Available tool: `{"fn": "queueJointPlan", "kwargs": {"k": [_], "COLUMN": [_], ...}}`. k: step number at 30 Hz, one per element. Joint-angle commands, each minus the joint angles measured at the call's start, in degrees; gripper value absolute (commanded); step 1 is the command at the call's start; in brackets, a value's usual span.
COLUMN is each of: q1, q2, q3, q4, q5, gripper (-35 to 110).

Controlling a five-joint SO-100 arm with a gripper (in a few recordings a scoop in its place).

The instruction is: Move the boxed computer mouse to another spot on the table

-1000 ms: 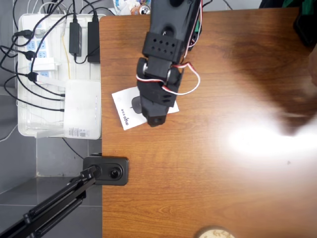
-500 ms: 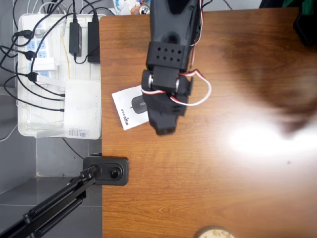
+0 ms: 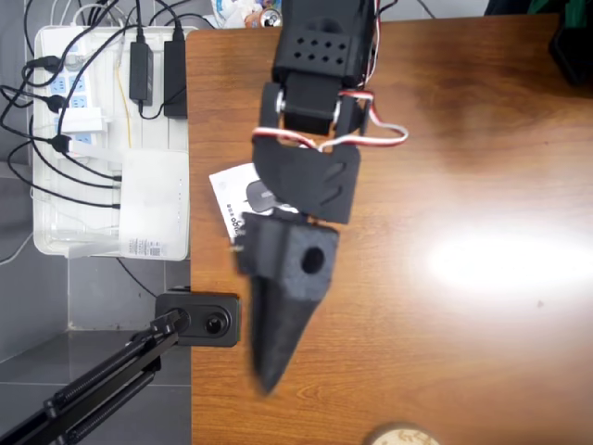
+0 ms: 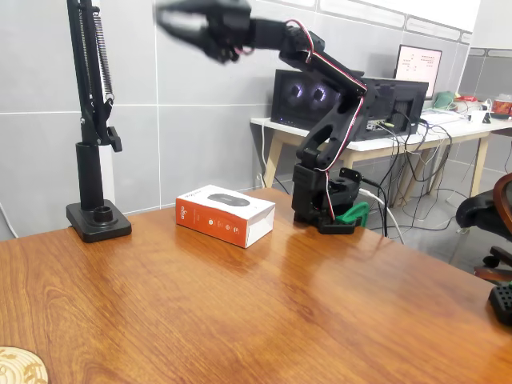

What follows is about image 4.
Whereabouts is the orange white mouse box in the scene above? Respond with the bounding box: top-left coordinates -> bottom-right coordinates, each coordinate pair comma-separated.
174,184 -> 277,250

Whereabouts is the black perforated arm base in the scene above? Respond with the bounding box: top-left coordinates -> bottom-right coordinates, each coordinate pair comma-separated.
487,281 -> 512,326

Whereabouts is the red box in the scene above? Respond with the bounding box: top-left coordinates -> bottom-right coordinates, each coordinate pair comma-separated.
490,94 -> 512,118

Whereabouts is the black computer case with fans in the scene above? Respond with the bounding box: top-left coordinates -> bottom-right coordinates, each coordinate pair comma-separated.
270,68 -> 430,142

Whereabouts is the white table with wooden legs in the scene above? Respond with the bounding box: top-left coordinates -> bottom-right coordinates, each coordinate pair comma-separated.
250,114 -> 512,201

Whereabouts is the black desk clamp stand base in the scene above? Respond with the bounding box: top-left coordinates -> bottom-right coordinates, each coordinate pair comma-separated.
66,142 -> 133,244

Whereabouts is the monitor with white screen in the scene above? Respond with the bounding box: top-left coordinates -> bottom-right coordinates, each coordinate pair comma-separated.
394,44 -> 444,101

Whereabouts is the green table clamp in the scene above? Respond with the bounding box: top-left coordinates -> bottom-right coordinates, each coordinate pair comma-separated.
334,201 -> 371,230

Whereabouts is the green cloth bundle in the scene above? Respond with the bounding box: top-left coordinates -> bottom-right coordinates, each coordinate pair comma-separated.
434,90 -> 458,111

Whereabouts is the black office chair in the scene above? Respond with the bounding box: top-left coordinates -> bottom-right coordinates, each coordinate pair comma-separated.
455,172 -> 512,286

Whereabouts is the round wooden coaster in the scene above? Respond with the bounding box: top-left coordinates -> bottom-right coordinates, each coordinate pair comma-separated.
0,346 -> 49,384

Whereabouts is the white cable at table leg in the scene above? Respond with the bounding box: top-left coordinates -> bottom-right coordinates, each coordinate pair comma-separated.
255,118 -> 269,190

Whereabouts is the black robot usb cable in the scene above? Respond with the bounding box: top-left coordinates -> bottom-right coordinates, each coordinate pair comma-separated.
359,174 -> 390,238

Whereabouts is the white robot power cable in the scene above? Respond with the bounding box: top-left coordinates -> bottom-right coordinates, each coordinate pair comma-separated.
358,187 -> 406,246

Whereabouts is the white floor cable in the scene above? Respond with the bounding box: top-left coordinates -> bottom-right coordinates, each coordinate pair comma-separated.
0,202 -> 19,239

